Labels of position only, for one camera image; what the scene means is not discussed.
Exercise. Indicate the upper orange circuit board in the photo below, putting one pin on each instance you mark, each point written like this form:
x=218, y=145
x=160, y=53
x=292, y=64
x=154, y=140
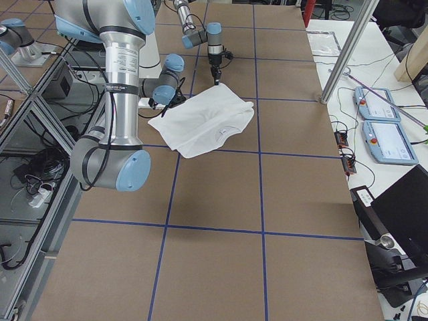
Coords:
x=341, y=139

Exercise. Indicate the upper blue teach pendant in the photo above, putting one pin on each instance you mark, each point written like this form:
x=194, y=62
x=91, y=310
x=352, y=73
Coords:
x=371, y=107

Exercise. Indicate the blue teach pendant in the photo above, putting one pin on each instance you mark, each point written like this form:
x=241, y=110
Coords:
x=371, y=107
x=388, y=143

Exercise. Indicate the small metal cup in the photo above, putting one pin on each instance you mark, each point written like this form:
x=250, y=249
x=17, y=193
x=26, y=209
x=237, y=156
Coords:
x=386, y=242

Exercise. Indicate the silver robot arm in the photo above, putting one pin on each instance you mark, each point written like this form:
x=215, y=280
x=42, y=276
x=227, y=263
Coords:
x=196, y=33
x=111, y=154

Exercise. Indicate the lower blue teach pendant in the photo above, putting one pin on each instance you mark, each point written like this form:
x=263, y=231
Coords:
x=388, y=143

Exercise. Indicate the white power strip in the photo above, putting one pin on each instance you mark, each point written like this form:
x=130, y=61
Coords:
x=44, y=192

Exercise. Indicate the white printed t-shirt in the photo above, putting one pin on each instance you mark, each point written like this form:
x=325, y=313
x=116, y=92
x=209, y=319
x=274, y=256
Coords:
x=204, y=122

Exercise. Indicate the black box white label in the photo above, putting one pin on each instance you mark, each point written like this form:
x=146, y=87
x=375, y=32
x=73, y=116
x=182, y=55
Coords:
x=362, y=200

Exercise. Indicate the white pedestal column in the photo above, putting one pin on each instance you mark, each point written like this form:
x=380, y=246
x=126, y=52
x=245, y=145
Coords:
x=150, y=66

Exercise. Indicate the aluminium frame table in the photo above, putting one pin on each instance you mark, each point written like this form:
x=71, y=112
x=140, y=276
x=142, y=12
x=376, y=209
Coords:
x=36, y=145

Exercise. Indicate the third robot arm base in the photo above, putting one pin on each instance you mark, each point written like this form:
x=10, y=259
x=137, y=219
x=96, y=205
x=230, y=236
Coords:
x=17, y=42

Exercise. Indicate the lower orange circuit board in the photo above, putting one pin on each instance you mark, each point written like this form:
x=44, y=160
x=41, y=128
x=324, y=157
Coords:
x=348, y=166

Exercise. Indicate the orange circuit board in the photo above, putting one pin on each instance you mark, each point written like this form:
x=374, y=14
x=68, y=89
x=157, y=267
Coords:
x=341, y=139
x=348, y=166

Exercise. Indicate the black laptop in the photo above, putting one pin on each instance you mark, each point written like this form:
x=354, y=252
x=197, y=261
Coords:
x=402, y=209

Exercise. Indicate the aluminium frame post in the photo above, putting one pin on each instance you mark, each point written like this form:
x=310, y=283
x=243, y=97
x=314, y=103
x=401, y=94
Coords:
x=350, y=44

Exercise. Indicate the clear plastic sleeve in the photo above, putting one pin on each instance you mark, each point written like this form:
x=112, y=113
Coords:
x=324, y=43

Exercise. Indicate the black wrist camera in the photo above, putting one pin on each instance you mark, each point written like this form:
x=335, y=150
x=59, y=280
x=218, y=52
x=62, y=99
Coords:
x=178, y=99
x=227, y=55

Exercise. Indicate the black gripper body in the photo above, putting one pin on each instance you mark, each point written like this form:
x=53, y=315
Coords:
x=212, y=60

